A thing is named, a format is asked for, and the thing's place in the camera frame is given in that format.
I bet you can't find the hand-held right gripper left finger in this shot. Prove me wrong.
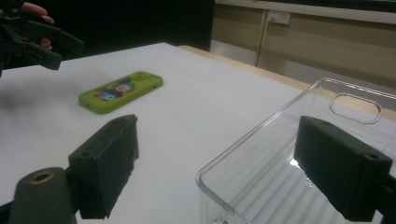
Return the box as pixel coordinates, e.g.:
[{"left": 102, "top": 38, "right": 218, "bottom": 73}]
[{"left": 64, "top": 114, "right": 140, "bottom": 219}]

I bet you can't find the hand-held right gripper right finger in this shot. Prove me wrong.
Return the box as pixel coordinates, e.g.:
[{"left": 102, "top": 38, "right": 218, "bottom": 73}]
[{"left": 293, "top": 115, "right": 394, "bottom": 222}]

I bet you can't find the green clown phone case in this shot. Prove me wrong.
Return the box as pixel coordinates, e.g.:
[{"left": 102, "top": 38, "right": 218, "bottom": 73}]
[{"left": 78, "top": 70, "right": 164, "bottom": 115}]

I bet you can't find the clear plastic tray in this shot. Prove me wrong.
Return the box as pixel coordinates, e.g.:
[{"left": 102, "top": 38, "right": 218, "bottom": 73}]
[{"left": 195, "top": 77, "right": 396, "bottom": 224}]

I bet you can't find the white wall socket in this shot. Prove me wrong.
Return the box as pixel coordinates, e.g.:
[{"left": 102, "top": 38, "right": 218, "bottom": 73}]
[{"left": 266, "top": 10, "right": 291, "bottom": 25}]

